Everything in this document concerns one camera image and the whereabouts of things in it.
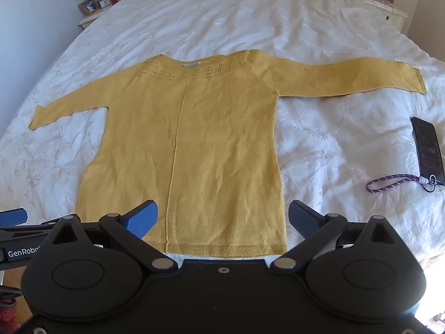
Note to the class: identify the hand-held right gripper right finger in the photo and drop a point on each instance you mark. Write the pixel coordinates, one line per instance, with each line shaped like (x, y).
(301, 220)

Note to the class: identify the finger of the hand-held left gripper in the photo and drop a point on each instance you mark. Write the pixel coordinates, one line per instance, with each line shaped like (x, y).
(13, 216)

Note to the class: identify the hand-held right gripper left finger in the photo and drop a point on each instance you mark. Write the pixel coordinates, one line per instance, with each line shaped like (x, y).
(143, 220)

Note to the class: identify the yellow knitted sweater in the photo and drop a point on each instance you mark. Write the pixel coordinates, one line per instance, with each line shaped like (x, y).
(222, 128)

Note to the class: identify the person's dark red clothing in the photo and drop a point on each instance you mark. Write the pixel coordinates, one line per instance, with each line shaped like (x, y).
(7, 315)

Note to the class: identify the black smartphone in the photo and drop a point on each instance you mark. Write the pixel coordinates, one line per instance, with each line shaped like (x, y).
(428, 148)

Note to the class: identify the cream nightstand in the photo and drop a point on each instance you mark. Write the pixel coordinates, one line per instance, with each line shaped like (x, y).
(389, 12)
(91, 19)

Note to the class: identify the white floral bedspread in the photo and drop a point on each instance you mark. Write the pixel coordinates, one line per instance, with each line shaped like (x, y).
(208, 17)

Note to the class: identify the small desk clock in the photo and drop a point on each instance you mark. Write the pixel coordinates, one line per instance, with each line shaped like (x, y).
(104, 2)

